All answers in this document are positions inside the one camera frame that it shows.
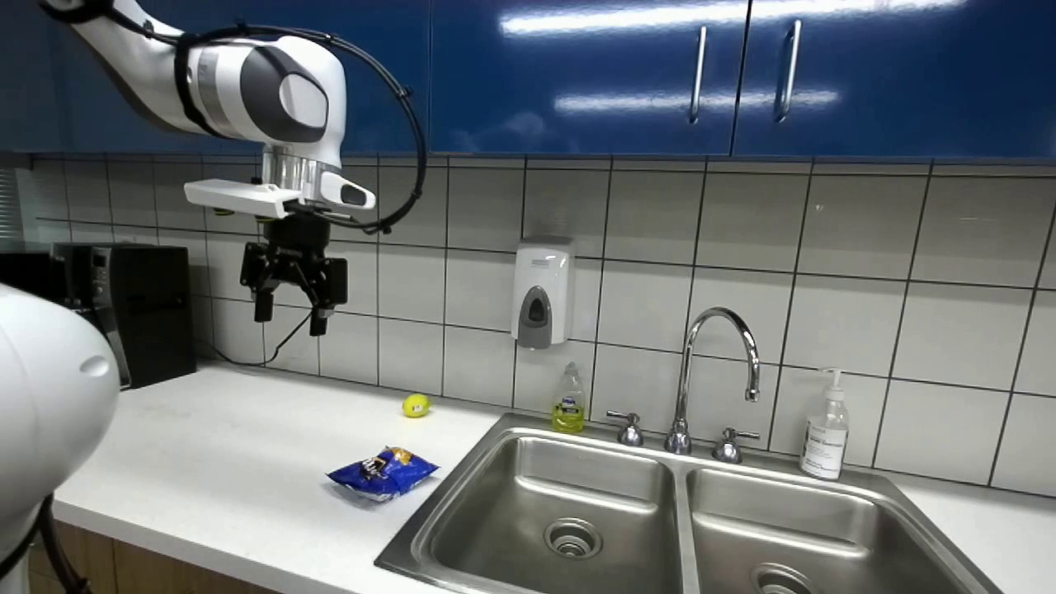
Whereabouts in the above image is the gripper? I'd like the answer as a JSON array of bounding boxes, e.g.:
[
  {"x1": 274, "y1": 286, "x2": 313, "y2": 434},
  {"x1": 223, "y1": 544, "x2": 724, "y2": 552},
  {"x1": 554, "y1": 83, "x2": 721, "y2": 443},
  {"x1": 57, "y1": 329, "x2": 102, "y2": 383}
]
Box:
[{"x1": 240, "y1": 214, "x2": 350, "y2": 337}]

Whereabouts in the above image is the stainless steel double sink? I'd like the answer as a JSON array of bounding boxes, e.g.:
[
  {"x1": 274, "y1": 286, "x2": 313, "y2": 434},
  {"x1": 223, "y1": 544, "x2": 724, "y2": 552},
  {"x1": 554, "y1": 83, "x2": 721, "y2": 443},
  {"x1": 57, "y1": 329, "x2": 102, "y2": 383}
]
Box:
[{"x1": 374, "y1": 412, "x2": 1004, "y2": 594}]

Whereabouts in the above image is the black coffee machine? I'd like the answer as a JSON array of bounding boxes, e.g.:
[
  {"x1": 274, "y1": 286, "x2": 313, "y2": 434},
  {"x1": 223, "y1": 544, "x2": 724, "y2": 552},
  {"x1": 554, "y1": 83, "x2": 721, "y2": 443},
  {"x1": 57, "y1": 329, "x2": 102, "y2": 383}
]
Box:
[{"x1": 49, "y1": 242, "x2": 198, "y2": 389}]

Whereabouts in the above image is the blue chips bag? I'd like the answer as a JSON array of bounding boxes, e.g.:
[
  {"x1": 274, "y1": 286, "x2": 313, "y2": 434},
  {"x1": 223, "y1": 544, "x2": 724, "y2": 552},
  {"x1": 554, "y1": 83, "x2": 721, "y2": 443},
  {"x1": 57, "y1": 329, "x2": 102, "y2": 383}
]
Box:
[{"x1": 327, "y1": 446, "x2": 440, "y2": 503}]

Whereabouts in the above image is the blue cabinet door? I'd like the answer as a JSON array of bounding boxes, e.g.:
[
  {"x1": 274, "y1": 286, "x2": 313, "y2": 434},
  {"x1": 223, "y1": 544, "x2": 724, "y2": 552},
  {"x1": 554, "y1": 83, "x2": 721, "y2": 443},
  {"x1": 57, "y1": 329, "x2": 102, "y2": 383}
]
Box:
[
  {"x1": 428, "y1": 0, "x2": 751, "y2": 157},
  {"x1": 0, "y1": 0, "x2": 431, "y2": 156},
  {"x1": 732, "y1": 0, "x2": 1056, "y2": 160}
]

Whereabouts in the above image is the yellow dish soap bottle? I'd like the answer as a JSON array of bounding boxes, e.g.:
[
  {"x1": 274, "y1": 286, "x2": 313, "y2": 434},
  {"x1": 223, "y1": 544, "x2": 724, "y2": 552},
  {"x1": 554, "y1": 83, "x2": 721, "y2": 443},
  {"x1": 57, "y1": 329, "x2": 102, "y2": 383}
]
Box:
[{"x1": 551, "y1": 361, "x2": 587, "y2": 435}]

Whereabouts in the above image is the wooden base cabinet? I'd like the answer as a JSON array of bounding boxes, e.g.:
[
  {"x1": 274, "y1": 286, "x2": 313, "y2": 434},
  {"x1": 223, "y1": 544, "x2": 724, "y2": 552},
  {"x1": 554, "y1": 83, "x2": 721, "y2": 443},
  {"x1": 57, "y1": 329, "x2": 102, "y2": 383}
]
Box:
[{"x1": 27, "y1": 520, "x2": 277, "y2": 594}]

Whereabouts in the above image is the chrome tap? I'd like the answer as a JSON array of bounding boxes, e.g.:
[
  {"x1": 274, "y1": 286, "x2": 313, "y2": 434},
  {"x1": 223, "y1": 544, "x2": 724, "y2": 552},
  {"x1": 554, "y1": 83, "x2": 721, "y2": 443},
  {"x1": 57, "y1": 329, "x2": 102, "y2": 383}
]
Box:
[{"x1": 664, "y1": 307, "x2": 761, "y2": 456}]

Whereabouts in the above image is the clear pump bottle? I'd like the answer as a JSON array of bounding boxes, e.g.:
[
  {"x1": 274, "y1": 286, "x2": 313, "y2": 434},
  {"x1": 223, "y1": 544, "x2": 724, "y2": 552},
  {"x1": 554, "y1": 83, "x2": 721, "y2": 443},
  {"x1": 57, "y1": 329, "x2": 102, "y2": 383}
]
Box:
[{"x1": 799, "y1": 368, "x2": 851, "y2": 481}]

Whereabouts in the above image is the black cable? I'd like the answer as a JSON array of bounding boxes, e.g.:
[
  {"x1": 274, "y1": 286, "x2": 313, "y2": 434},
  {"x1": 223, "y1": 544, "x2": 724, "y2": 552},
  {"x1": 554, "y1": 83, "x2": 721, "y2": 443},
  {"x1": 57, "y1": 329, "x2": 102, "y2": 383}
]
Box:
[{"x1": 196, "y1": 309, "x2": 315, "y2": 369}]

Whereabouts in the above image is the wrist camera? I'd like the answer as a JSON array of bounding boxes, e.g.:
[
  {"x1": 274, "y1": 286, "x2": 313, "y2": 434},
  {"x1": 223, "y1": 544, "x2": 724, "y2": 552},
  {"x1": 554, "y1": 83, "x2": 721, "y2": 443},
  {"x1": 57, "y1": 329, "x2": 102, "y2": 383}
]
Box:
[{"x1": 183, "y1": 179, "x2": 303, "y2": 220}]

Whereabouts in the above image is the wall soap dispenser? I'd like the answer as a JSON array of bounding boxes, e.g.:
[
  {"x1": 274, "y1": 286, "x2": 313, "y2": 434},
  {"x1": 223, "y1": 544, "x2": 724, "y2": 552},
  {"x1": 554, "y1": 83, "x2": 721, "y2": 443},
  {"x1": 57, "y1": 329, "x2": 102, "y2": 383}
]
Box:
[{"x1": 511, "y1": 237, "x2": 576, "y2": 350}]

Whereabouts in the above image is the blue wall cabinet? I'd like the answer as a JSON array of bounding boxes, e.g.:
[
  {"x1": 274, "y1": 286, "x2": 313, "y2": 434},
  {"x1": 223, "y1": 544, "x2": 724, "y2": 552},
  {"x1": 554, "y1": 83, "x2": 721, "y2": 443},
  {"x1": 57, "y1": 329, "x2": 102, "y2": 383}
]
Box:
[{"x1": 0, "y1": 0, "x2": 1056, "y2": 161}]

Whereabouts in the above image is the chrome tap handle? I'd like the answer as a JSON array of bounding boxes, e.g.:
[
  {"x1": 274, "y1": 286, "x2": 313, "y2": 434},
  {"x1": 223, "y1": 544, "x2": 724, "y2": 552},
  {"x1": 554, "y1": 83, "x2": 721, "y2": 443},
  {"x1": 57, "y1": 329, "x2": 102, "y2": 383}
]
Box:
[
  {"x1": 712, "y1": 427, "x2": 761, "y2": 464},
  {"x1": 606, "y1": 409, "x2": 646, "y2": 448}
]

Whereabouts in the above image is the silver cabinet door handle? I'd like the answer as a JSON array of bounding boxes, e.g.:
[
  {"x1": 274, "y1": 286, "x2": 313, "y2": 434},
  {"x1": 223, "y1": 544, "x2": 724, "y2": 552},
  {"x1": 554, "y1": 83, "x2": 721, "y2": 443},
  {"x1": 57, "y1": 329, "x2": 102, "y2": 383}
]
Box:
[
  {"x1": 774, "y1": 19, "x2": 804, "y2": 124},
  {"x1": 689, "y1": 25, "x2": 710, "y2": 125}
]

